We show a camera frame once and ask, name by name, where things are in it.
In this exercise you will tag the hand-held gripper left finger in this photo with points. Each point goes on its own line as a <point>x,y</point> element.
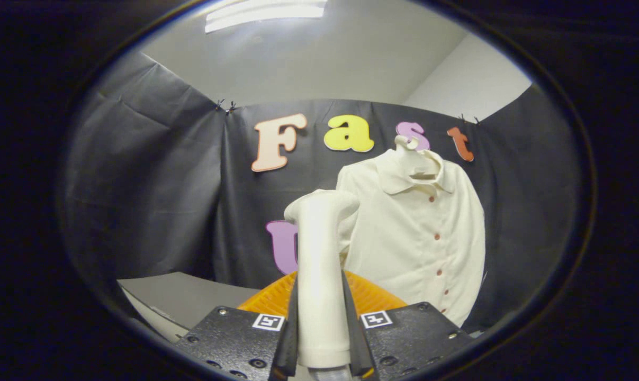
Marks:
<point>290,349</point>

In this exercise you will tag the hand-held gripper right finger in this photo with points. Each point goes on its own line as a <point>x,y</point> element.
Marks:
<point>355,344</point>

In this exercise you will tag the white garment steamer head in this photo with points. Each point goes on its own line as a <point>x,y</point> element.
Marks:
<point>322,275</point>

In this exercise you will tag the cream button-up shirt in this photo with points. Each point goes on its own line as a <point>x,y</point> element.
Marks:
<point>414,243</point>

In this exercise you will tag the grey cabinet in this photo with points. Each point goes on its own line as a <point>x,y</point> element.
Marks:
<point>187,296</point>

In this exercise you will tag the white plastic hanger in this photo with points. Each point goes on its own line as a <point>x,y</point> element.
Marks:
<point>412,159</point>

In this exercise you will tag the black backdrop cloth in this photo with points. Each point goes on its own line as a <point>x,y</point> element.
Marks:
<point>155,201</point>

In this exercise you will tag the ceiling light panel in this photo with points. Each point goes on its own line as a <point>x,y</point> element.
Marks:
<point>266,13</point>

